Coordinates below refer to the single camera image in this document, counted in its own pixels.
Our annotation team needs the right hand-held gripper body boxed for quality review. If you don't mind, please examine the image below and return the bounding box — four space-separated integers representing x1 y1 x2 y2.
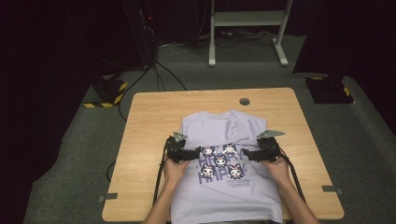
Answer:
255 129 287 163

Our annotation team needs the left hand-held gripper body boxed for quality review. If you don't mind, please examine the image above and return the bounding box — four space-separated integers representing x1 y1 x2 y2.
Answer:
164 132 191 164

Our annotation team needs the lavender printed t-shirt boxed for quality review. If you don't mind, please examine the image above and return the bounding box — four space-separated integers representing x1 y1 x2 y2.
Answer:
170 109 284 224

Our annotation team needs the person's left hand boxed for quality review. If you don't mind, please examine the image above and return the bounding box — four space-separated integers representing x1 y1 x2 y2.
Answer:
163 156 191 189

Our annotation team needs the person's right hand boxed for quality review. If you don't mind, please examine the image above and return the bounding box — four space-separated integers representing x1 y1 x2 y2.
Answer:
261 154 292 187

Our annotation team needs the grey tape strip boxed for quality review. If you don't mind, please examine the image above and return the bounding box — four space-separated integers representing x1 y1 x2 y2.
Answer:
321 185 345 196
98 192 119 203

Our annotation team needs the black base with yellow corners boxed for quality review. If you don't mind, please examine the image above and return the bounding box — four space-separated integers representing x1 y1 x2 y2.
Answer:
304 74 357 105

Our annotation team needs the black base with yellow stripes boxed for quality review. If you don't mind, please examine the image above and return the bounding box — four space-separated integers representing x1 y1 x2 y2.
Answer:
82 74 129 109

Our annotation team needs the black computer tower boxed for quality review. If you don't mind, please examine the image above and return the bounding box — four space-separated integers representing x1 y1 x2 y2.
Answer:
129 0 159 69

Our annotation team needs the white metal stand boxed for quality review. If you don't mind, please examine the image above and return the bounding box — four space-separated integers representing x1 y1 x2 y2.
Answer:
207 0 294 68

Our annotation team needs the left hand-held gripper black cable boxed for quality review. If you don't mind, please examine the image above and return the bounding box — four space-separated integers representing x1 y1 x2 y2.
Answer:
152 144 169 206

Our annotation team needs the black cable loop beside table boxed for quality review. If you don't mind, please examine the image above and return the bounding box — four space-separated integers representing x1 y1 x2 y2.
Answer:
106 160 117 184

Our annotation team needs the long black floor cable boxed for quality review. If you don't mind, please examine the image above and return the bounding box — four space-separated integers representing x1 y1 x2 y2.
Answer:
117 60 189 123

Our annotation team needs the white floor cable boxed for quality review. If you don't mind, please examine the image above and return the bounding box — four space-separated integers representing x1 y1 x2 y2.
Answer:
158 40 195 54

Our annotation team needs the tangle of black floor cables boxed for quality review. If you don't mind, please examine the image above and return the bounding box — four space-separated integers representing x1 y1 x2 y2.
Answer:
214 28 274 49

